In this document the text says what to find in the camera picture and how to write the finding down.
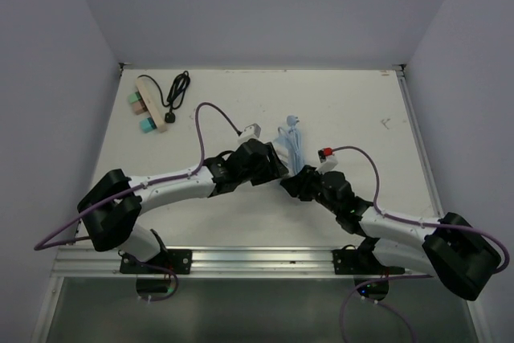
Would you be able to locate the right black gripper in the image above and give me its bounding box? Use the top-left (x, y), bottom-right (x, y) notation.
top-left (281, 165), bottom-right (340, 215)

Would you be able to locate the light blue power strip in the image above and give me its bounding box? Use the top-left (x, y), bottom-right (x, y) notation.
top-left (273, 115), bottom-right (306, 176)

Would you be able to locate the black power cable with plug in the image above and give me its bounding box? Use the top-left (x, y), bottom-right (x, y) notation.
top-left (137, 71), bottom-right (190, 123)

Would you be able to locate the beige red power strip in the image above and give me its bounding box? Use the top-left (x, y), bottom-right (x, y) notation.
top-left (136, 78), bottom-right (167, 133)

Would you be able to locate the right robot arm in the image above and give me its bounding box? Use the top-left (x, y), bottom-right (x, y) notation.
top-left (280, 166), bottom-right (501, 300)

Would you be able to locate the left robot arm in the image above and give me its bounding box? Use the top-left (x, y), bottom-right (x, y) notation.
top-left (77, 138), bottom-right (288, 273)

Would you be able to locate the teal plug adapter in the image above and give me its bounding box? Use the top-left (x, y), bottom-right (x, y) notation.
top-left (140, 117), bottom-right (157, 133)

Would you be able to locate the pink brown plug adapter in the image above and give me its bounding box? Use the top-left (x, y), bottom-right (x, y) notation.
top-left (131, 100), bottom-right (147, 115)

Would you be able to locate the green plug adapter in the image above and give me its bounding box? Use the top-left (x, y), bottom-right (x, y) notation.
top-left (128, 92), bottom-right (141, 104)

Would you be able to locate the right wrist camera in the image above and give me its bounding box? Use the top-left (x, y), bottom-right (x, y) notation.
top-left (316, 147), bottom-right (338, 174)

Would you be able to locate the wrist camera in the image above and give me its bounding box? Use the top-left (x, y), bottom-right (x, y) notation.
top-left (238, 123), bottom-right (261, 143)
top-left (316, 147), bottom-right (338, 174)

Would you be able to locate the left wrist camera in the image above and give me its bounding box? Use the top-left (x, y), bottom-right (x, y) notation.
top-left (238, 123), bottom-right (261, 143)

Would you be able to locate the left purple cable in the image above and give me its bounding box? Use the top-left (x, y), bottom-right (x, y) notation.
top-left (34, 101), bottom-right (244, 251)

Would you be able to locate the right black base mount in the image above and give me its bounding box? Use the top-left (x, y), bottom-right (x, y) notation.
top-left (331, 245), bottom-right (406, 276)

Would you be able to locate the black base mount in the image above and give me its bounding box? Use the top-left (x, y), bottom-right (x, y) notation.
top-left (331, 245), bottom-right (406, 276)
top-left (120, 248), bottom-right (193, 275)

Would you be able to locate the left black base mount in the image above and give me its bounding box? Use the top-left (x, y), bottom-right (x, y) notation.
top-left (120, 248), bottom-right (193, 275)

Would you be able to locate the aluminium mounting rail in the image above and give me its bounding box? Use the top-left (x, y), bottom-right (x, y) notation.
top-left (51, 242), bottom-right (435, 279)

